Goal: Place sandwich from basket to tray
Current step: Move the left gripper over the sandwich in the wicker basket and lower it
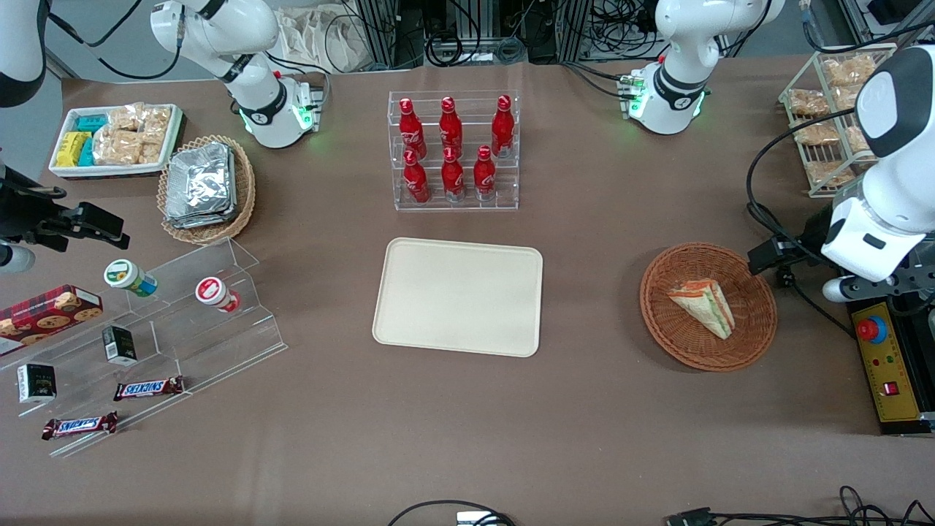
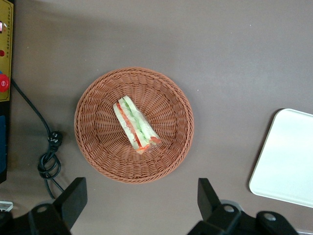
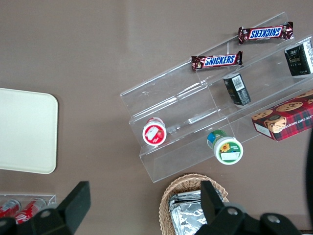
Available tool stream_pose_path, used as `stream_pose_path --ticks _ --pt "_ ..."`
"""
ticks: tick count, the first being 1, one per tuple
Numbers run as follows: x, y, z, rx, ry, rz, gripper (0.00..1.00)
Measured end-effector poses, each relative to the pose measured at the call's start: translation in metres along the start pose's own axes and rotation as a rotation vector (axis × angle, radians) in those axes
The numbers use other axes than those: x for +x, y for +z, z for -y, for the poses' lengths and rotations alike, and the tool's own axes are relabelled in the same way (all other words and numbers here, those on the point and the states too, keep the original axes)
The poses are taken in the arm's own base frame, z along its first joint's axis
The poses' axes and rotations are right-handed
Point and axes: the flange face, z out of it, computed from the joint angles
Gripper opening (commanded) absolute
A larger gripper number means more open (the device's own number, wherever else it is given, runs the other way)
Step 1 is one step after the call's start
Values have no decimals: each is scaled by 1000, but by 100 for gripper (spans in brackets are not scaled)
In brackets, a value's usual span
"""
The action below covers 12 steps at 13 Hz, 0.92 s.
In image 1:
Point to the triangle sandwich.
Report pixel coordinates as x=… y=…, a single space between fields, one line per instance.
x=705 y=307

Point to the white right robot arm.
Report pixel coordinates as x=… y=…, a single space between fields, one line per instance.
x=219 y=29

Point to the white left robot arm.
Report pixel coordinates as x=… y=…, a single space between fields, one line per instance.
x=679 y=44

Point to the white rectangular snack tray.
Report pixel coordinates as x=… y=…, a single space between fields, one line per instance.
x=109 y=171

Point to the brown wicker basket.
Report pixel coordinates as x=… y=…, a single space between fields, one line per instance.
x=672 y=329

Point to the tan wicker basket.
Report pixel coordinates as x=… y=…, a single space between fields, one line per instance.
x=245 y=190

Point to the cream plastic tray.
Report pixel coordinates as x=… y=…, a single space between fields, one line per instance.
x=456 y=296

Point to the green lid yogurt cup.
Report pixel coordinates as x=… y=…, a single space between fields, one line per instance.
x=126 y=277

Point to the teal snack pack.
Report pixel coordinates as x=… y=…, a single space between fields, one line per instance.
x=91 y=123
x=87 y=153

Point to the yellow snack pack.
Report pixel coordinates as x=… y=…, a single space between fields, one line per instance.
x=71 y=150

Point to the rice cracker clear bag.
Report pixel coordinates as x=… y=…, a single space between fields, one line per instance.
x=115 y=147
x=156 y=119
x=150 y=147
x=126 y=118

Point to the puffed snack clear bag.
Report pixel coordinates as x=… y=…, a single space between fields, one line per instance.
x=856 y=137
x=808 y=102
x=847 y=71
x=846 y=100
x=816 y=133
x=827 y=173

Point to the red cookie box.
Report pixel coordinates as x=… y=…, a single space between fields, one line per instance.
x=44 y=314

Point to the silver foil packet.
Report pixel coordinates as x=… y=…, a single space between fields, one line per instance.
x=199 y=183

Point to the small black box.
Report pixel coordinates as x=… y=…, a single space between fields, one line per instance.
x=119 y=345
x=36 y=383

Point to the red lid yogurt cup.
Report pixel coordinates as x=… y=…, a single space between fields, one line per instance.
x=213 y=292

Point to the yellow emergency stop control box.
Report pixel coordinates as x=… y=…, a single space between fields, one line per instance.
x=895 y=372

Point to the clear acrylic stepped shelf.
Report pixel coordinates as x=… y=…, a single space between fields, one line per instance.
x=219 y=343

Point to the snickers chocolate bar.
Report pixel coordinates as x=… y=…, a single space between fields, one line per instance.
x=148 y=388
x=79 y=425

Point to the white cloth bag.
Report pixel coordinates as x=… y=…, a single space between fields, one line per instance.
x=314 y=36

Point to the red cola bottle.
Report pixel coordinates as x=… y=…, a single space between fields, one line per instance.
x=502 y=128
x=451 y=128
x=453 y=177
x=412 y=131
x=416 y=181
x=483 y=175

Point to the clear acrylic bottle rack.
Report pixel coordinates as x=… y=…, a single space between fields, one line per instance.
x=467 y=206

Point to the small white device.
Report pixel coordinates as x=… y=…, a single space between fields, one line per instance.
x=475 y=519

